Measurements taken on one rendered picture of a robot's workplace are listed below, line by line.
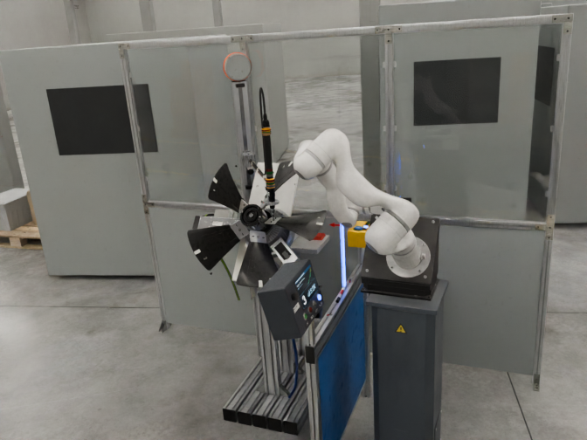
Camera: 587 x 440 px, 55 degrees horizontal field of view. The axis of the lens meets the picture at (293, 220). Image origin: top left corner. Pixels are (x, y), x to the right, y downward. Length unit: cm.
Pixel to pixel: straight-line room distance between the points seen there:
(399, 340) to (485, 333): 110
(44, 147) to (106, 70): 90
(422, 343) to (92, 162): 340
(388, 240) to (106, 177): 335
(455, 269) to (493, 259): 22
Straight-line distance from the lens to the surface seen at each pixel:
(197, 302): 411
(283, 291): 188
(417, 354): 255
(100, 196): 512
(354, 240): 289
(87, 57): 491
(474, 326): 354
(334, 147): 207
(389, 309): 248
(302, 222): 268
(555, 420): 347
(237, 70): 329
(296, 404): 332
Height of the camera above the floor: 207
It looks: 19 degrees down
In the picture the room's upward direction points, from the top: 4 degrees counter-clockwise
